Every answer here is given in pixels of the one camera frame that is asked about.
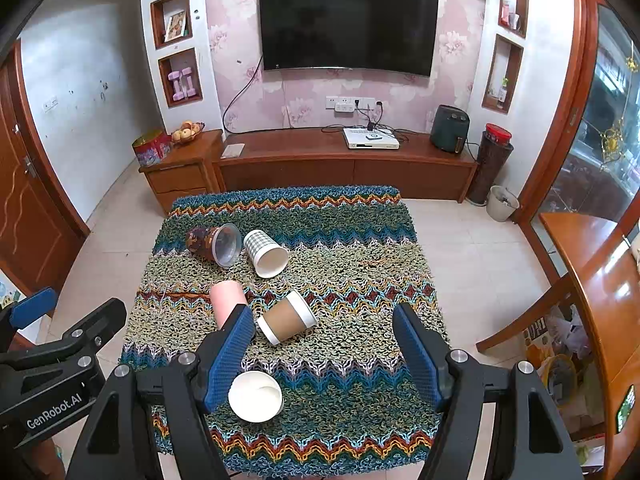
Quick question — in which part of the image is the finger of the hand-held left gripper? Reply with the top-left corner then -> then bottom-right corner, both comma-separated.
0,287 -> 57,346
47,298 -> 127,376

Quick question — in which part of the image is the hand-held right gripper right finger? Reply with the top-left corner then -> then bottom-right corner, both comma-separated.
391,302 -> 586,480

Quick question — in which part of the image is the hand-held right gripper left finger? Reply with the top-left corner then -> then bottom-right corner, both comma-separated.
66,305 -> 257,480

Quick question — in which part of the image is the pink cup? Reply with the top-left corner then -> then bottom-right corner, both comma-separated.
210,281 -> 249,331

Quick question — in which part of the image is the brown paper cup white lid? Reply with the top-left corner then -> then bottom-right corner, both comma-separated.
256,290 -> 317,346

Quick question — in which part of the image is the checked paper cup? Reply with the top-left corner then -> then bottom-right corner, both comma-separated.
243,229 -> 290,278

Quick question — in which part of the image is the clear plastic cup dark print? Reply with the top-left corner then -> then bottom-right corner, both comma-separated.
186,223 -> 243,267

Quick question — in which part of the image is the zigzag woven table cloth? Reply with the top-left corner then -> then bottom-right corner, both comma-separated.
119,186 -> 451,478

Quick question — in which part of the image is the brown wooden door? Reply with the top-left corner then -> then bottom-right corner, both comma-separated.
0,40 -> 91,306

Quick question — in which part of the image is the small wooden drawer cabinet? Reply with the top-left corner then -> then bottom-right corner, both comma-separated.
139,130 -> 224,216

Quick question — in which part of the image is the white bucket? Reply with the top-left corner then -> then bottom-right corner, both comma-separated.
486,185 -> 521,222

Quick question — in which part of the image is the red round tin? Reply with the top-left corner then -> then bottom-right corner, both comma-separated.
132,130 -> 173,167

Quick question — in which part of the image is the tall dark woven stand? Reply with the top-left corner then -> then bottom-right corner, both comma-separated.
467,132 -> 514,206

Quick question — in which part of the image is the glossy wooden dining table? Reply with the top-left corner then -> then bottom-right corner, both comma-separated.
539,212 -> 640,480

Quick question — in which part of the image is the fruit basket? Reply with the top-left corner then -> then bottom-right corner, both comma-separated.
171,121 -> 205,145

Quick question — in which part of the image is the long wooden television cabinet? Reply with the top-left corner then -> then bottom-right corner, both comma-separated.
210,127 -> 480,204

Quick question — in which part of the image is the white set-top box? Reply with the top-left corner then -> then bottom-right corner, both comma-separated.
343,127 -> 401,150

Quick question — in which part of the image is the dark green air fryer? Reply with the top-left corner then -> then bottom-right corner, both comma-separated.
431,105 -> 471,153

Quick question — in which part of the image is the red lidded jar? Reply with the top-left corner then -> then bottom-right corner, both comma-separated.
483,123 -> 513,146

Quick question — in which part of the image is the wood framed glass door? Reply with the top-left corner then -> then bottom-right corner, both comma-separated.
512,0 -> 640,241

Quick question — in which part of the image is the framed picture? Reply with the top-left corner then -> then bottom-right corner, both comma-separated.
165,11 -> 188,41

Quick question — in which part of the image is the black flat television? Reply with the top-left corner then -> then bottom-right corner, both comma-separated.
258,0 -> 440,78

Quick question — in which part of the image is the white wall socket strip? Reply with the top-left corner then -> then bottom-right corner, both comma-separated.
326,96 -> 386,113

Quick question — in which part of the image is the black television cable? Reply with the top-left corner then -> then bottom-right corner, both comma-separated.
222,52 -> 264,133

